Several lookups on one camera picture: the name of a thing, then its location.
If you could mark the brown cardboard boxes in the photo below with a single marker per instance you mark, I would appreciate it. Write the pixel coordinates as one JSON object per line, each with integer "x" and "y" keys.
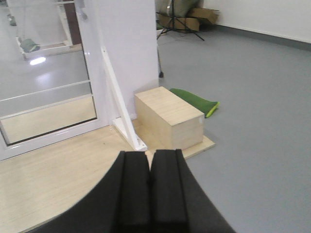
{"x": 195, "y": 18}

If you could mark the grey door handle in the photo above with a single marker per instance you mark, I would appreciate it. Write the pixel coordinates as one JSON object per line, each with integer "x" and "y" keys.
{"x": 80, "y": 6}

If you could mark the light wooden box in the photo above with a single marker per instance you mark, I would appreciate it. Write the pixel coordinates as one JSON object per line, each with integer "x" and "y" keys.
{"x": 173, "y": 121}

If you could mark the white framed sliding glass door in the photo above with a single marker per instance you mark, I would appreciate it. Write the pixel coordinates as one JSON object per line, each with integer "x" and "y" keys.
{"x": 52, "y": 84}

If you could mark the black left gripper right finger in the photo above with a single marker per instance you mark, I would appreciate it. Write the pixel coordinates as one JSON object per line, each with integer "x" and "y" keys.
{"x": 178, "y": 203}

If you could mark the white door frame post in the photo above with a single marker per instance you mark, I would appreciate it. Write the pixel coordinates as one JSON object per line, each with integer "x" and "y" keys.
{"x": 128, "y": 29}

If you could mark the white diagonal support brace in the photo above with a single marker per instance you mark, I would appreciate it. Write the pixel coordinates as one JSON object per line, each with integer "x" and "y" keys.
{"x": 123, "y": 123}

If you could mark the black tripod stand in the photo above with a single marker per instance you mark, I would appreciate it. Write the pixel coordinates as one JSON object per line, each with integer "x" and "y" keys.
{"x": 175, "y": 12}

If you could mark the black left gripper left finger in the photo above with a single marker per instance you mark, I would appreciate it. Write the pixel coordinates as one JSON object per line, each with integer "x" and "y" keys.
{"x": 119, "y": 203}

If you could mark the green sandbag beside box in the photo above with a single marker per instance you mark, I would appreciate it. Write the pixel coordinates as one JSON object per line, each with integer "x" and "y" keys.
{"x": 205, "y": 106}

